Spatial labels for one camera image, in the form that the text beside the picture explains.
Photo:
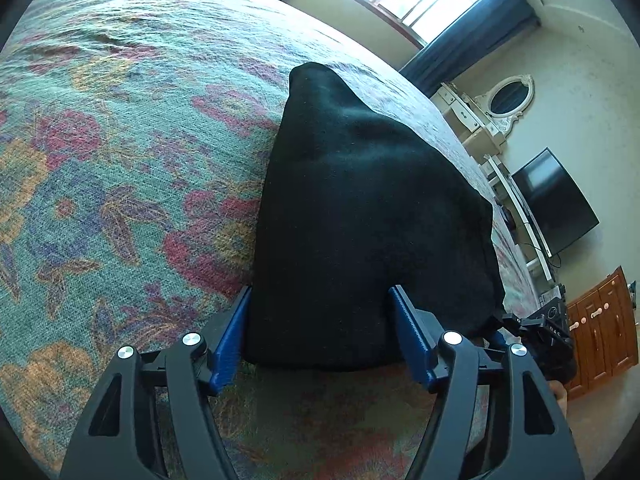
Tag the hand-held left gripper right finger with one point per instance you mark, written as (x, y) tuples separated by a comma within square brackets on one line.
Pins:
[(412, 340)]

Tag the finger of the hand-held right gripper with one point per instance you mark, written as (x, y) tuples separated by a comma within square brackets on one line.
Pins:
[(509, 321)]

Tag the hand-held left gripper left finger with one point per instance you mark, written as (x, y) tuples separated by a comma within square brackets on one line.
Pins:
[(230, 345)]

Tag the black pants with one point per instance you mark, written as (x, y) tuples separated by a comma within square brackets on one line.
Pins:
[(370, 220)]

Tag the person's right hand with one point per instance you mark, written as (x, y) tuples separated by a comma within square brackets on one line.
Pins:
[(559, 397)]

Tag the brown wooden cabinet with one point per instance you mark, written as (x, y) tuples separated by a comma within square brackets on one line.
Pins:
[(605, 330)]

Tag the white television cabinet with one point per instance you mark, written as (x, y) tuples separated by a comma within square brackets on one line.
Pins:
[(542, 265)]

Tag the black television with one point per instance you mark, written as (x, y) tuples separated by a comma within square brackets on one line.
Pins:
[(550, 200)]

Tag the floral bedspread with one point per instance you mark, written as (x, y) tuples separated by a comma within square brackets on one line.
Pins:
[(125, 160)]

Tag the white vanity table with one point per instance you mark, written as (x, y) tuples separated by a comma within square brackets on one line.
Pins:
[(460, 110)]

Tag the oval vanity mirror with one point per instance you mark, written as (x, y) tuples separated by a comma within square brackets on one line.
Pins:
[(507, 97)]

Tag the dark blue curtain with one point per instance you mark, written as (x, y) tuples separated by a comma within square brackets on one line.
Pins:
[(480, 25)]

